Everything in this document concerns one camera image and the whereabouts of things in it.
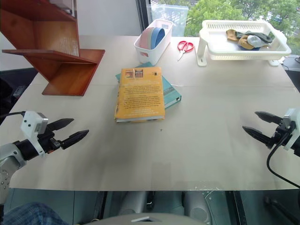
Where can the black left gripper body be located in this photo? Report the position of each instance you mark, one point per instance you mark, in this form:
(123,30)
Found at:
(48,140)

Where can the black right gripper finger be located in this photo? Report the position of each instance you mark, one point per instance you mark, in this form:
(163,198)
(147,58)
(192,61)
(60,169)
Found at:
(269,117)
(259,136)

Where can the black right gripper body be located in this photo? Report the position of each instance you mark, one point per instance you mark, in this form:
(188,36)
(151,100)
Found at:
(282,134)

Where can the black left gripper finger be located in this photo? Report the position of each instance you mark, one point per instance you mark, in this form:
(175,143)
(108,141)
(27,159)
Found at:
(75,138)
(61,123)

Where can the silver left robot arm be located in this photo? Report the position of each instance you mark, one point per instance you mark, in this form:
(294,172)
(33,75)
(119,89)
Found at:
(10,152)

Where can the yellow hardcover book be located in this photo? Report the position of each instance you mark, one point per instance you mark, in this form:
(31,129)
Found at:
(140,96)

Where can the wooden shelf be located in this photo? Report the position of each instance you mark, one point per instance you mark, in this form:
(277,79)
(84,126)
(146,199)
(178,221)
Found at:
(54,37)

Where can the teal hardcover book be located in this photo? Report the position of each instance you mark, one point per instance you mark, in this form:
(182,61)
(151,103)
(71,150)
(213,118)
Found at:
(170,92)

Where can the dark equipment beside table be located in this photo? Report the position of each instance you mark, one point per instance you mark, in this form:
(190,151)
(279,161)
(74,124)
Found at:
(293,63)

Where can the blue sock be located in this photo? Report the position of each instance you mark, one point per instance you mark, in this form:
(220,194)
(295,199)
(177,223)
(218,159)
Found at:
(256,48)

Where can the black stand under table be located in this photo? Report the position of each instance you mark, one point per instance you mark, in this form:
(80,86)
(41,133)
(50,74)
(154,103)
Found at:
(279,209)

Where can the blue checked fabric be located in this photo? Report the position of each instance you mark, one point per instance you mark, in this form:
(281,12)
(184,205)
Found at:
(30,214)

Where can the light grey sock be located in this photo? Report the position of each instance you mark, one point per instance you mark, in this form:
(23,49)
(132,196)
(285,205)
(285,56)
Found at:
(256,41)

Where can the yellow sock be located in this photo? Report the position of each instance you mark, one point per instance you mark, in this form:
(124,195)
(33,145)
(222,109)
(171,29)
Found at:
(243,42)

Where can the dark green sock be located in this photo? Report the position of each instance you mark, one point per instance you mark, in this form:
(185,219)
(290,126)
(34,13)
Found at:
(256,35)

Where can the white plastic basket rack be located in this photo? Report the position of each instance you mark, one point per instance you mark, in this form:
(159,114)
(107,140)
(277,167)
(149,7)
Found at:
(220,50)

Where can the brown sock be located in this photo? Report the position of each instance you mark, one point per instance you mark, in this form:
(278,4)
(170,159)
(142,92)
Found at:
(231,35)

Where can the grey rounded robot body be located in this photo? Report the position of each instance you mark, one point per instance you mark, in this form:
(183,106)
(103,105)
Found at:
(164,216)

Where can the white plastic storage bin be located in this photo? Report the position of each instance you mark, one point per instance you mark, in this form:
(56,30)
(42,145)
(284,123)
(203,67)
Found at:
(159,50)

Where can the dark blue plastic bowl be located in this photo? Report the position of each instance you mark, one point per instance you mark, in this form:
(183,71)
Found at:
(159,37)

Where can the light blue plastic bowl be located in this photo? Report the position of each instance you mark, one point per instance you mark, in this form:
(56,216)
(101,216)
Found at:
(155,31)

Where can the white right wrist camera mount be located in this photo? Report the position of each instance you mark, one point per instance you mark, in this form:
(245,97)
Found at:
(290,115)

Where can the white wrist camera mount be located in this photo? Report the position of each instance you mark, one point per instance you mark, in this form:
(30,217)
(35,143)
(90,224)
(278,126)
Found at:
(290,115)
(29,122)

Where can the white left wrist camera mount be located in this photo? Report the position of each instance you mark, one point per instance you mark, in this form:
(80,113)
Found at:
(29,122)

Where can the black window frame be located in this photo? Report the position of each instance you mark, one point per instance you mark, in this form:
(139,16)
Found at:
(143,16)

